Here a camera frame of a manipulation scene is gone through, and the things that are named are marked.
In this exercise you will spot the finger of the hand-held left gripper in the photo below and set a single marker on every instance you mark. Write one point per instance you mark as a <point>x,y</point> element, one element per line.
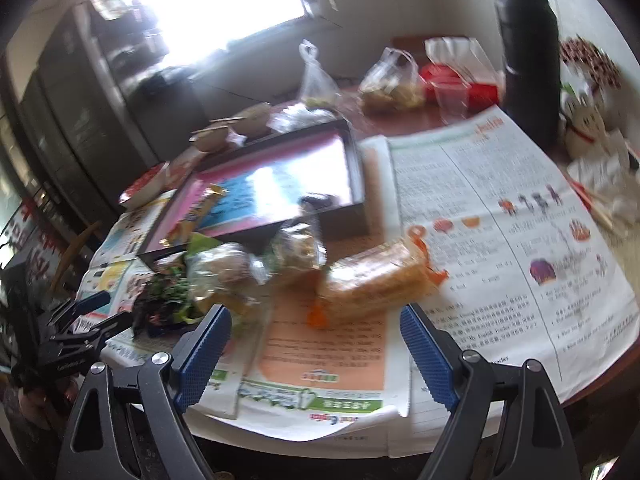
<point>92,302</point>
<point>107,326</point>

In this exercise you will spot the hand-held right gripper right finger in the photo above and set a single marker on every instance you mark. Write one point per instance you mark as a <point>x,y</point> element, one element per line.
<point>430,360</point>

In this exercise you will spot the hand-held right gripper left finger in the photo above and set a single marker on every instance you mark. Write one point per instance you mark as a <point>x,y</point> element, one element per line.
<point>205,355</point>

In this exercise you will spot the clear cake packet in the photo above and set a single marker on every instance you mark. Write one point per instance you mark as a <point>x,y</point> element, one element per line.
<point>220,270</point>

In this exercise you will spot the orange cake packet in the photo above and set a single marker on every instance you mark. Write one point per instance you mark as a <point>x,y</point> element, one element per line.
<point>375,280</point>

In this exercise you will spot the green edged cake packet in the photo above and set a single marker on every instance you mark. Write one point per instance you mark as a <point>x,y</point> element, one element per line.
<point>295,246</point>

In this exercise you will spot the plastic bag of fried snacks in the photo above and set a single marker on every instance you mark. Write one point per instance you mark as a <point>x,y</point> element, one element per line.
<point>391,82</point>

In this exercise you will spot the newspaper with colourful pictures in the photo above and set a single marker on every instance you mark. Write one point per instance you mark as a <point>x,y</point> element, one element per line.
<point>125,255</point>

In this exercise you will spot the curved wooden chair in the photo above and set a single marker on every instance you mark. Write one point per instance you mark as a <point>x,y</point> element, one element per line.
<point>75,247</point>

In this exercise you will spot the green leafy snack packet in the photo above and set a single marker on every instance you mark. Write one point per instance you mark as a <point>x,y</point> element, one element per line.
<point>165,292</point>

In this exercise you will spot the glass door with red characters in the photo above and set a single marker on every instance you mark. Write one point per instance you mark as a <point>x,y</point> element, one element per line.
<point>20,230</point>

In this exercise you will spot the red patterned bowl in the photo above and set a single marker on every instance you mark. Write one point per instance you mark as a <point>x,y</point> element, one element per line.
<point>145,185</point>

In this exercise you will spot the yellow snack bar packet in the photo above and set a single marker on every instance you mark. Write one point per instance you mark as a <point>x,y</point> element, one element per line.
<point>195,215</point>

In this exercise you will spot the large open newspaper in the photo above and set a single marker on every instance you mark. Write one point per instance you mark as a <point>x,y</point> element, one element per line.
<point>500,240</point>

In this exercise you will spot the white ceramic bowl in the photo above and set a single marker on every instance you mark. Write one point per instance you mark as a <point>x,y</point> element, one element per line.
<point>212,137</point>
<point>250,119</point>

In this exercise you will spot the wooden chopstick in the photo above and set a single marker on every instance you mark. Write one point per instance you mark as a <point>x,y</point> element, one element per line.
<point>205,131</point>
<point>226,119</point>

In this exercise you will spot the dark tall cabinet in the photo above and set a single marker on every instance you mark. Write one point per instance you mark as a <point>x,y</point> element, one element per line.
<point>75,90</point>

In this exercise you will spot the crumpled white wrappers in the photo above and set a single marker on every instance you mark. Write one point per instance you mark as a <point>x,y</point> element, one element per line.
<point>605,175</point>

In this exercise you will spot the flat clear plastic bag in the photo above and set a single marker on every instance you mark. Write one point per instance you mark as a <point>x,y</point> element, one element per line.
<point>300,117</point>

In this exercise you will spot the clear plastic cup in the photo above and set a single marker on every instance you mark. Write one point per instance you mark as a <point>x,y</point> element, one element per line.
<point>452,99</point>

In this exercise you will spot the lucky cat figure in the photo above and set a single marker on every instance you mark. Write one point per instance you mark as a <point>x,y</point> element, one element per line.
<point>585,110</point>

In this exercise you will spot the tall clear plastic bag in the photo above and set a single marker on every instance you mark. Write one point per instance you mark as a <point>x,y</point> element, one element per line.
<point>316,77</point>

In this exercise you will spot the brown wooden chair back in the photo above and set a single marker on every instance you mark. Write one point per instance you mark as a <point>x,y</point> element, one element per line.
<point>415,40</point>

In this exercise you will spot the black thermos flask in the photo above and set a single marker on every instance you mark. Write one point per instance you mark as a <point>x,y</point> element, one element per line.
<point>530,55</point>

